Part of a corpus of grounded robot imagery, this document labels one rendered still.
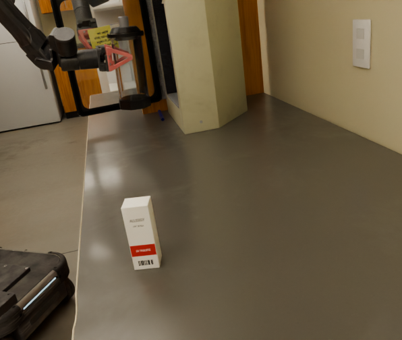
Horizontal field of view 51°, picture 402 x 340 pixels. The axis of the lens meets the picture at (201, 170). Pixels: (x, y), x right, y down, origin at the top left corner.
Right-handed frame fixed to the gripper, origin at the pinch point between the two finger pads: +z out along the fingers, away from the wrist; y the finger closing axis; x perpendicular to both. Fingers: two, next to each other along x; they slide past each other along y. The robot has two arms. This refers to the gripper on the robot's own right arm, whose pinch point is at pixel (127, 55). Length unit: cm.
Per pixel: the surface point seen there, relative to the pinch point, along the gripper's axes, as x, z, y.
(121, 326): 24, -13, -89
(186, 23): -8.5, 16.1, -12.0
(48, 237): 124, -54, 130
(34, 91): 83, -88, 478
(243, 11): -10, 46, 24
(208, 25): -7.4, 22.3, -12.0
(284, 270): 23, 11, -87
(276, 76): 14, 57, 18
